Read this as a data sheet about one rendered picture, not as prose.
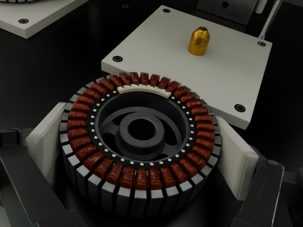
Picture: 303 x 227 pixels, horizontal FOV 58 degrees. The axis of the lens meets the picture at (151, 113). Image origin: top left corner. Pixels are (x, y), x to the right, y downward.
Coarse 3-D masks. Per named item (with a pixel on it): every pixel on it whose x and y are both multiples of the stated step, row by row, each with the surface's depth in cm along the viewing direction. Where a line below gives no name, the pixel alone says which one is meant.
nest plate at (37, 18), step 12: (48, 0) 33; (60, 0) 34; (72, 0) 34; (84, 0) 36; (0, 12) 30; (12, 12) 30; (24, 12) 31; (36, 12) 31; (48, 12) 31; (60, 12) 33; (0, 24) 30; (12, 24) 29; (24, 24) 29; (36, 24) 30; (48, 24) 31; (24, 36) 29
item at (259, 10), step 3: (258, 0) 36; (261, 0) 36; (264, 0) 36; (258, 3) 36; (261, 3) 36; (264, 3) 36; (258, 6) 37; (261, 6) 36; (264, 6) 37; (255, 9) 37; (258, 9) 37; (261, 9) 37; (255, 12) 37; (258, 12) 37; (261, 12) 37; (258, 15) 38
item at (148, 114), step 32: (96, 96) 20; (128, 96) 21; (160, 96) 21; (192, 96) 21; (64, 128) 18; (96, 128) 18; (128, 128) 20; (160, 128) 20; (192, 128) 19; (64, 160) 18; (96, 160) 16; (128, 160) 17; (160, 160) 17; (192, 160) 17; (96, 192) 16; (128, 192) 15; (160, 192) 16; (192, 192) 17
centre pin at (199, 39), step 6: (198, 30) 28; (204, 30) 28; (192, 36) 28; (198, 36) 28; (204, 36) 28; (192, 42) 29; (198, 42) 28; (204, 42) 28; (192, 48) 29; (198, 48) 29; (204, 48) 29; (198, 54) 29
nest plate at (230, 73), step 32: (160, 32) 32; (192, 32) 32; (224, 32) 33; (128, 64) 27; (160, 64) 27; (192, 64) 28; (224, 64) 29; (256, 64) 30; (224, 96) 25; (256, 96) 26
